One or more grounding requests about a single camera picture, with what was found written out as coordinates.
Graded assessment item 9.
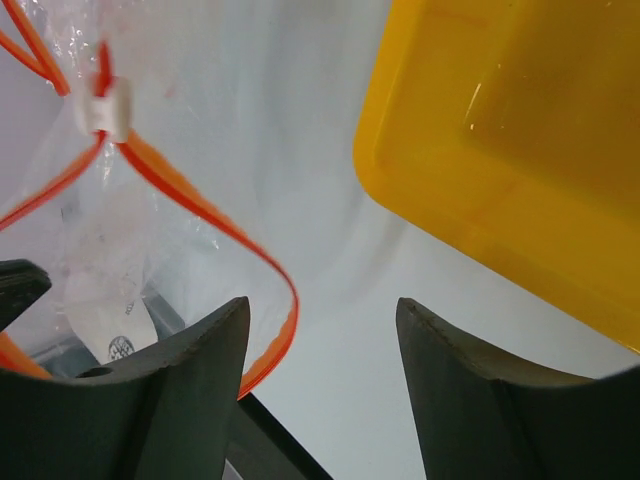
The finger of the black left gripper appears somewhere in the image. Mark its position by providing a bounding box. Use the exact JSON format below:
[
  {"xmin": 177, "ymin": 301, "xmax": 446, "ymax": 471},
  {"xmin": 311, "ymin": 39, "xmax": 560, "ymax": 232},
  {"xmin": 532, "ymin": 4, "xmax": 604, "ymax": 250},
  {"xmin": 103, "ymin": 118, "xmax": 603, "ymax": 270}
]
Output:
[{"xmin": 0, "ymin": 259, "xmax": 52, "ymax": 331}]

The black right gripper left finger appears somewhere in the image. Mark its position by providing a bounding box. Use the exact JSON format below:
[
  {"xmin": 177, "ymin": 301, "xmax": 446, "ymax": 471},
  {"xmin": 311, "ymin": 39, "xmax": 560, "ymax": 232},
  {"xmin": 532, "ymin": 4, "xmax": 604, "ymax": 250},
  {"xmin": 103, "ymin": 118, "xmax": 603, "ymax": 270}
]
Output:
[{"xmin": 1, "ymin": 297, "xmax": 250, "ymax": 479}]

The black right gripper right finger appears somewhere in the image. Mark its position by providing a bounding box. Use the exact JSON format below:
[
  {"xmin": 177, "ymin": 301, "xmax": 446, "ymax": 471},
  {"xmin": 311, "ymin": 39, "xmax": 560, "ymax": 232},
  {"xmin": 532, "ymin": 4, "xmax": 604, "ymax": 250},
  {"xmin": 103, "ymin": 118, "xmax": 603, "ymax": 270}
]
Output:
[{"xmin": 396, "ymin": 298, "xmax": 639, "ymax": 479}]

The clear orange-zipper zip bag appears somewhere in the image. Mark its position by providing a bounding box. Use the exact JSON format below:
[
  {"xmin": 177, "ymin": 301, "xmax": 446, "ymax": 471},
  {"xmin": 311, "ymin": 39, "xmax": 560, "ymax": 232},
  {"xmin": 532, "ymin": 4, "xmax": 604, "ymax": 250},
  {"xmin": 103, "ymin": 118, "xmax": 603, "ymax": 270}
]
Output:
[{"xmin": 1, "ymin": 1, "xmax": 299, "ymax": 396}]

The yellow plastic bin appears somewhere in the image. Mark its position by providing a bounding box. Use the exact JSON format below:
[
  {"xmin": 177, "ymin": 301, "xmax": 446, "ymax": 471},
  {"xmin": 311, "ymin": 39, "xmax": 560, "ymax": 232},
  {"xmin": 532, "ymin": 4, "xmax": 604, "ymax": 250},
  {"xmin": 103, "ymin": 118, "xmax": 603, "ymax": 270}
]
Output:
[{"xmin": 354, "ymin": 1, "xmax": 639, "ymax": 350}]

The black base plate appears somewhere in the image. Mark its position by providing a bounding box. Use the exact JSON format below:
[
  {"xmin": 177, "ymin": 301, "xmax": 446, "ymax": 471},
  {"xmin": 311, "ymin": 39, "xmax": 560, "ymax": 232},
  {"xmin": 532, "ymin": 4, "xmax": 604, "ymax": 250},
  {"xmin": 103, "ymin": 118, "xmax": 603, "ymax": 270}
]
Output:
[{"xmin": 29, "ymin": 294, "xmax": 336, "ymax": 480}]

